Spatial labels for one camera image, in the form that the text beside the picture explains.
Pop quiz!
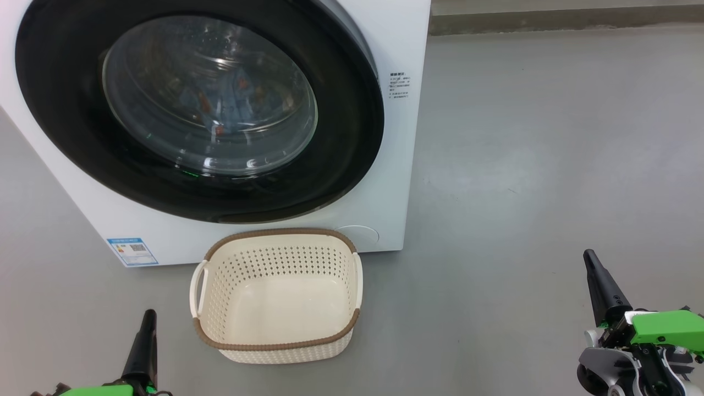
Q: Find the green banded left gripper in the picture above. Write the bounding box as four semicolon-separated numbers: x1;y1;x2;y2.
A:
58;309;172;396

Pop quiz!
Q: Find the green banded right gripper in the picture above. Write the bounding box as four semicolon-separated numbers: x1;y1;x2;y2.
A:
583;249;704;396

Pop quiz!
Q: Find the black glass washing machine door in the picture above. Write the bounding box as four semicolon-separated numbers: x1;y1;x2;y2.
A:
15;0;386;224

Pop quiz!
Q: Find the blue cartoon print garment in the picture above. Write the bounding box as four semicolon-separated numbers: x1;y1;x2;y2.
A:
181;60;287;138

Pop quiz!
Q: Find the cream perforated laundry basket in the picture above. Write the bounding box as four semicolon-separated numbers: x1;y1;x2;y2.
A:
189;228;364;365

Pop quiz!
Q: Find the white washing machine body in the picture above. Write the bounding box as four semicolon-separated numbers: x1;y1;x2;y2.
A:
0;0;432;268

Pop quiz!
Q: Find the blue energy label sticker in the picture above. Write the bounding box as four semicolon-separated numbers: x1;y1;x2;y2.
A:
107;237;159;267

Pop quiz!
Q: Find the round white filter cover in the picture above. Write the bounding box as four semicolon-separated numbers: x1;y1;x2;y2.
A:
337;224;380;246

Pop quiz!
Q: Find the small printed text label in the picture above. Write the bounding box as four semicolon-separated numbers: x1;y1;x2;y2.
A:
389;71;413;101

